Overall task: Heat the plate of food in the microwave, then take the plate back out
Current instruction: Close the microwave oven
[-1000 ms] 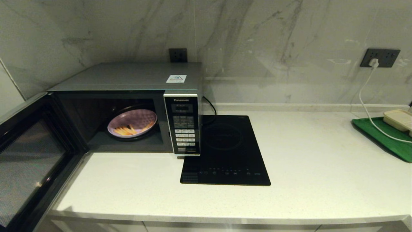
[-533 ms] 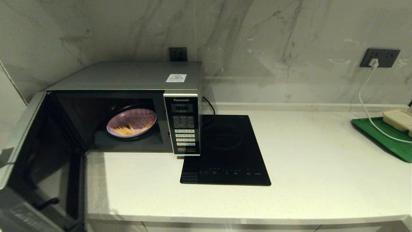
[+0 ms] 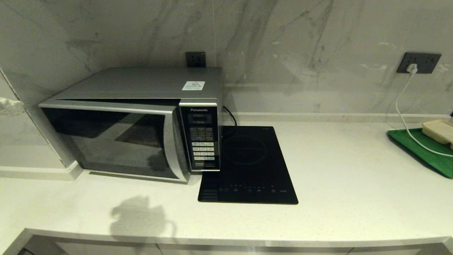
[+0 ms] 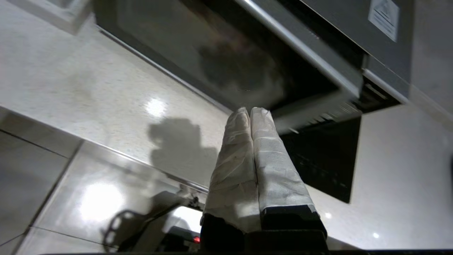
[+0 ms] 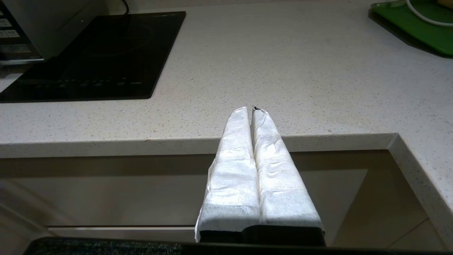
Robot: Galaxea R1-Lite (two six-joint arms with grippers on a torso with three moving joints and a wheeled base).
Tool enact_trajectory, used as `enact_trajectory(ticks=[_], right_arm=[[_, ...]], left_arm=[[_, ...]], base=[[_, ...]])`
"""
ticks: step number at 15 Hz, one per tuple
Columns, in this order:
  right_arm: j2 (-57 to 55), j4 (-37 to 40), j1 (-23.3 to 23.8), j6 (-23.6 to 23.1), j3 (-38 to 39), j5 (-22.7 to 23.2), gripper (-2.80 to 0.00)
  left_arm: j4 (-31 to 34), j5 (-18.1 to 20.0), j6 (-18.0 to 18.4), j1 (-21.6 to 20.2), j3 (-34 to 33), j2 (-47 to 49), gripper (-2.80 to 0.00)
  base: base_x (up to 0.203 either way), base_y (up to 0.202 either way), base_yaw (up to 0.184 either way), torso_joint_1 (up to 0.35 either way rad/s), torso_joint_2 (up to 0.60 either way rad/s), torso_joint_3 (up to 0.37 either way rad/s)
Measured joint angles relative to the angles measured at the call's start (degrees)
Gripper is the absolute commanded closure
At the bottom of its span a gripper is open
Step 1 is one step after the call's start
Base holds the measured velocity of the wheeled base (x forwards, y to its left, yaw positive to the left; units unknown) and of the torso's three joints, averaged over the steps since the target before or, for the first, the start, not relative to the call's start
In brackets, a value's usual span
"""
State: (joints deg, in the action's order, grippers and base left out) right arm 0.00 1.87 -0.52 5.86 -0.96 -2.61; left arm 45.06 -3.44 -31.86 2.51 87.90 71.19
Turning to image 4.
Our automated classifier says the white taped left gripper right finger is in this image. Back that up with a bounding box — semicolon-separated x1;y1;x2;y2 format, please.
250;107;328;237

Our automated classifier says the black glass microwave door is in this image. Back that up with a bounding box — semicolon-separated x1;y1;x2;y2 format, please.
91;0;364;134

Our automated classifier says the black induction cooktop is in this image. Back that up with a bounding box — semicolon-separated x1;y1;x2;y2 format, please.
279;116;362;204

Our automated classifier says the silver Panasonic microwave oven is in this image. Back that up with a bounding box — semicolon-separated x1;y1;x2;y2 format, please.
248;0;415;114

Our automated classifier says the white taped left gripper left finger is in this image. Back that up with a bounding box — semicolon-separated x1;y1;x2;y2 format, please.
200;107;263;249

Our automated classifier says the white warning sticker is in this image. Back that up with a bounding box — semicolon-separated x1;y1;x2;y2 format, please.
368;0;400;43

